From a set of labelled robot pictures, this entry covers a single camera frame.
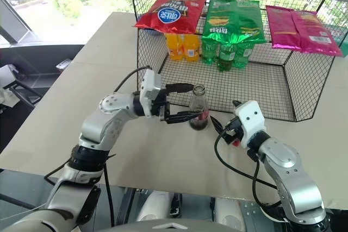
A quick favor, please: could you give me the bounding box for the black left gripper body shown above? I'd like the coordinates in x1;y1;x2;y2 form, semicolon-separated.
151;87;172;122

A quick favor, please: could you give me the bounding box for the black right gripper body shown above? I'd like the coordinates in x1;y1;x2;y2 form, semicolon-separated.
223;116;247;146

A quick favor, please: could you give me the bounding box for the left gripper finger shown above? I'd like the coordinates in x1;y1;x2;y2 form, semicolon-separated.
164;109;201;125
165;83;195;94

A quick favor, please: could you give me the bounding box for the glass cola bottle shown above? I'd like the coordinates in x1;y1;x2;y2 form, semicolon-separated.
188;84;210;131

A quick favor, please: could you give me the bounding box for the orange soda bottle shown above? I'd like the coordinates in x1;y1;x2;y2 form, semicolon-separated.
166;33;184;61
182;33;201;63

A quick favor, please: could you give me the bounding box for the green soda bottle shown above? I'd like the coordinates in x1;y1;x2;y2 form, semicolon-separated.
234;42;255;70
201;39;220;66
216;42;237;73

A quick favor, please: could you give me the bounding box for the red chip bag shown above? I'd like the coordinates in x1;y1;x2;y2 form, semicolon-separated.
133;0;209;35

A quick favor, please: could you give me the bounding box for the white rounded robot leg cover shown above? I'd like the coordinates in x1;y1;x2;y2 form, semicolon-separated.
135;190;175;224
217;197;247;227

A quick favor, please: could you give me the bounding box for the green chip bag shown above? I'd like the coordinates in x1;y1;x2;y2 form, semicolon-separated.
201;0;268;46

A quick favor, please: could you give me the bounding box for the pink chip bag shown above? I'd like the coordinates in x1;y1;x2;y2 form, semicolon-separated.
265;5;344;58

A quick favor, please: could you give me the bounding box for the grey robot torso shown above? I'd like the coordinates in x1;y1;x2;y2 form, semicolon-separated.
94;217;246;232

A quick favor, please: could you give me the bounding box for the black metal chair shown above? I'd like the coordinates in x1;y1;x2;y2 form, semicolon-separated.
0;78;45;111

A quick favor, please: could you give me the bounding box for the white crumpled cloth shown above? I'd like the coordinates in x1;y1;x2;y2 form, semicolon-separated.
0;87;22;108

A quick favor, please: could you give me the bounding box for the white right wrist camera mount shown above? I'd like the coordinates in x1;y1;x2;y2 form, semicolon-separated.
234;100;267;149

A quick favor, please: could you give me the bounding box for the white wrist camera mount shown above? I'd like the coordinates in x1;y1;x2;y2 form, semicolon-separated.
234;100;267;149
139;68;163;117

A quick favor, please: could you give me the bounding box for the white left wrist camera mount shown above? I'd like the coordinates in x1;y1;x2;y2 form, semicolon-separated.
139;68;163;117

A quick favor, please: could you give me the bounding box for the black wire mesh rack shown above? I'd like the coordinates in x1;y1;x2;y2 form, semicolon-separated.
127;0;348;123

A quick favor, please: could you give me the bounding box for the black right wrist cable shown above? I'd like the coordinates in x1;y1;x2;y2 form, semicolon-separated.
213;126;289;222

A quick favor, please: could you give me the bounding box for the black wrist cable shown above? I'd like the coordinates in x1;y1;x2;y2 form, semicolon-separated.
113;65;152;93
213;126;289;222

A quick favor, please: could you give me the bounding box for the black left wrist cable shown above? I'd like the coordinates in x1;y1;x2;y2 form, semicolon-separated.
113;65;152;93

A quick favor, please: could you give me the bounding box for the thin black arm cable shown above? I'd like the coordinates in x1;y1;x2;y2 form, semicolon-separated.
43;153;117;229

